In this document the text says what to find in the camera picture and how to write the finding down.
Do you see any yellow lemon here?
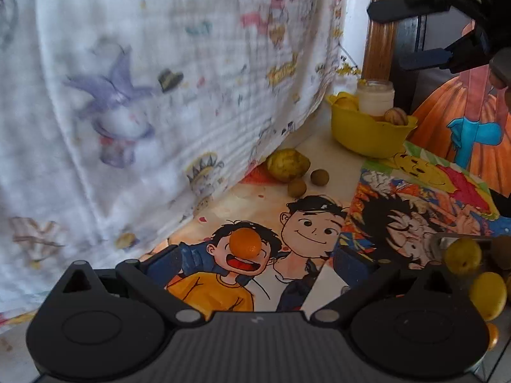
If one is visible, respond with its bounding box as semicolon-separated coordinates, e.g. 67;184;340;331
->
469;272;507;322

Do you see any two boys paper drawing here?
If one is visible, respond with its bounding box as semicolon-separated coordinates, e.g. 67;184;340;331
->
140;168;362;312

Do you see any yellow plastic bowl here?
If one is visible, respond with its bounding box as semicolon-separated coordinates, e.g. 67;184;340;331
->
325;92;418;159

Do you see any grey metal tray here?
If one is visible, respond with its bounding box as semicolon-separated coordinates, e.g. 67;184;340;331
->
429;232;511;328

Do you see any yellow-green mango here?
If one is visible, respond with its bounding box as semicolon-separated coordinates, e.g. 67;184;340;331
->
267;148;311;182

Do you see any black door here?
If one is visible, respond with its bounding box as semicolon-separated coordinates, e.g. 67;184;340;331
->
389;0;511;128

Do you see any twig with yellow flowers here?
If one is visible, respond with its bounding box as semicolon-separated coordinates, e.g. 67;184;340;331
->
337;44;362;79

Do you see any walnut in bowl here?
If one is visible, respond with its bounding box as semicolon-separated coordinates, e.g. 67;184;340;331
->
384;108;409;127

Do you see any white-haired warrior paper drawing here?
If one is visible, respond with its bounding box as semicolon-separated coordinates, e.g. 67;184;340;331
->
339;163;511;276

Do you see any white jar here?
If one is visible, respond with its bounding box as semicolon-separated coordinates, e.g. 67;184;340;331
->
356;80;396;117

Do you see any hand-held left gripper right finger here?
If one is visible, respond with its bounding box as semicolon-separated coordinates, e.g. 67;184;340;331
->
309;244;467;325

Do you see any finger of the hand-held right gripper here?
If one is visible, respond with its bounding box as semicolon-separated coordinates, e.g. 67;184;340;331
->
399;32;491;75
366;0;454;25

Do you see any yellow smiley paper drawing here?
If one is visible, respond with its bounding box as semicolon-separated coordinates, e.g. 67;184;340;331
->
383;139;493;209

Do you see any wall poster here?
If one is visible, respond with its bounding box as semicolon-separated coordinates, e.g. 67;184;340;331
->
411;20;511;199

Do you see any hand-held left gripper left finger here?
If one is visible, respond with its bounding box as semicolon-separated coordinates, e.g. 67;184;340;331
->
52;245;205;325

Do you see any small orange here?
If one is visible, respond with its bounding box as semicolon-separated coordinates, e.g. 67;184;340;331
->
229;228;261;260
485;322;500;351

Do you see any brown wooden door frame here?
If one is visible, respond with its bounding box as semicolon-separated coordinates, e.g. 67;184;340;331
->
361;0;400;85

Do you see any white printed blanket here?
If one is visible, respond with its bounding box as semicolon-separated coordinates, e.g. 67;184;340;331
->
0;0;348;328

